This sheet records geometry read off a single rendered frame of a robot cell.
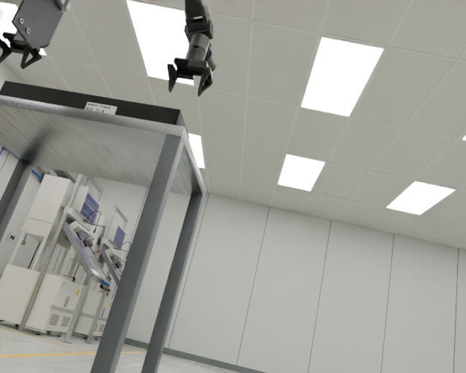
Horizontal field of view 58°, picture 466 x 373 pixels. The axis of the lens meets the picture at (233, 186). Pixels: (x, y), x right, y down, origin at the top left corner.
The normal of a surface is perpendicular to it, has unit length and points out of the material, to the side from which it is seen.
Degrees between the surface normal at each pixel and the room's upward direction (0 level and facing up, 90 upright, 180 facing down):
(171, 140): 90
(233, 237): 90
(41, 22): 90
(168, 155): 90
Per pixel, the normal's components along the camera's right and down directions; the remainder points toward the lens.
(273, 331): 0.01, -0.36
